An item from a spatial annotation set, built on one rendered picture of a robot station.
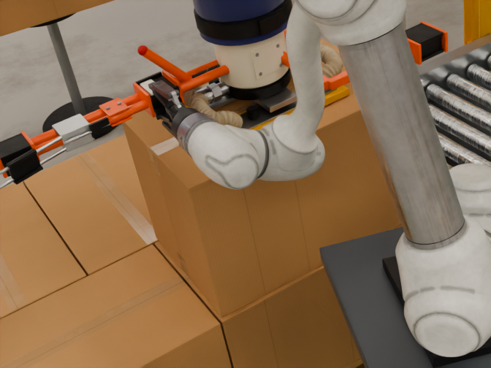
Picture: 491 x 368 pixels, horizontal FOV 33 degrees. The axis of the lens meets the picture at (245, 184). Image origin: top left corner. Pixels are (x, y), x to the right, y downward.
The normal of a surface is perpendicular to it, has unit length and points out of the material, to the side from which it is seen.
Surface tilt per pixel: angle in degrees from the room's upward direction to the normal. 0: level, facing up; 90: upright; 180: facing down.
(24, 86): 0
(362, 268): 0
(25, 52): 0
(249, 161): 73
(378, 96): 86
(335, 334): 90
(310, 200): 90
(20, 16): 90
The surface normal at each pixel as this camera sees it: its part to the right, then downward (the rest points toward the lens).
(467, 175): -0.07, -0.88
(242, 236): 0.48, 0.45
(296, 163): 0.38, 0.68
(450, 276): -0.15, 0.22
